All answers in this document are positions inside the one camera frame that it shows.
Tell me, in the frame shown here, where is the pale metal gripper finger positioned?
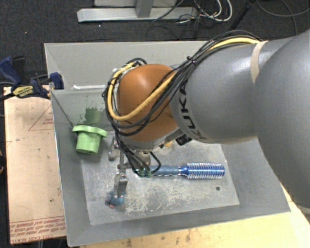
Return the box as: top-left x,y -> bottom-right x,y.
118,178 -> 130,198
111,173 -> 123,200

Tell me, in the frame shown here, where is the small blue toy animal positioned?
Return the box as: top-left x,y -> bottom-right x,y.
104,190 -> 126,209

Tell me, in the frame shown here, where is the grey metal bin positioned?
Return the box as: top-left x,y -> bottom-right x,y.
44,28 -> 293,248

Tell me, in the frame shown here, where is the green plastic flanged cup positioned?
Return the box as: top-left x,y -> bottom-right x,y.
71,123 -> 110,156

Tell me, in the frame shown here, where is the blue hairbrush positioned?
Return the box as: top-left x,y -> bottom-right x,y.
146,160 -> 226,185

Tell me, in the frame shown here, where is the brown cardboard board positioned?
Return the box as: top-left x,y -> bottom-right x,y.
1,83 -> 67,245

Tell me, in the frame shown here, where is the black cylinder on white bracket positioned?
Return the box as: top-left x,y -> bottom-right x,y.
175,133 -> 194,147

